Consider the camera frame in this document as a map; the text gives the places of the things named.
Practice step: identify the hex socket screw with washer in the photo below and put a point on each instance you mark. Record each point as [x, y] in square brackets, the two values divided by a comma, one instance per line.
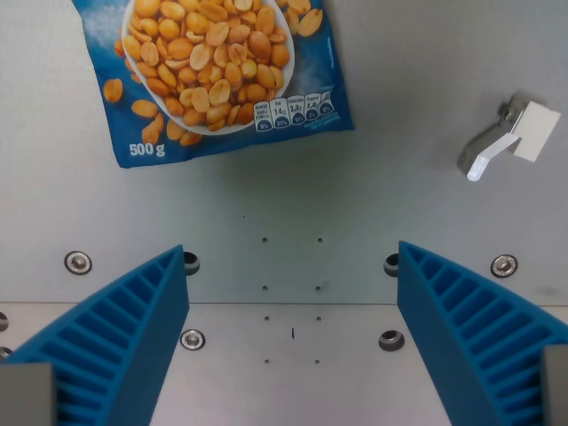
[78, 262]
[504, 265]
[193, 339]
[2, 321]

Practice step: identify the blue peanut bag 500 g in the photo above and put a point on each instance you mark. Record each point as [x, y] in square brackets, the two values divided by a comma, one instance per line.
[213, 75]

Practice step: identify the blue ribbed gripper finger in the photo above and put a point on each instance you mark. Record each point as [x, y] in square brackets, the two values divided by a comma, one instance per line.
[470, 337]
[115, 337]

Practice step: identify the metal clip with white tag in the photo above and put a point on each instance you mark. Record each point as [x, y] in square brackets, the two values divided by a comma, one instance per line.
[510, 133]

